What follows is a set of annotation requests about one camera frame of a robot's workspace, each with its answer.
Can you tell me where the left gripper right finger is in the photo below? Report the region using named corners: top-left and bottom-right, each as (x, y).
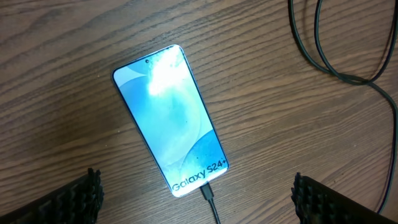
top-left (291, 173), bottom-right (397, 224)

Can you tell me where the black USB charging cable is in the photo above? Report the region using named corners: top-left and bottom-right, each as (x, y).
top-left (199, 0), bottom-right (398, 224)

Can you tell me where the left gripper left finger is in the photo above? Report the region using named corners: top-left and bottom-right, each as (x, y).
top-left (1, 168), bottom-right (104, 224)

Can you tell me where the blue Samsung Galaxy smartphone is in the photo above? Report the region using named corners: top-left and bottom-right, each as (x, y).
top-left (112, 45), bottom-right (229, 197)

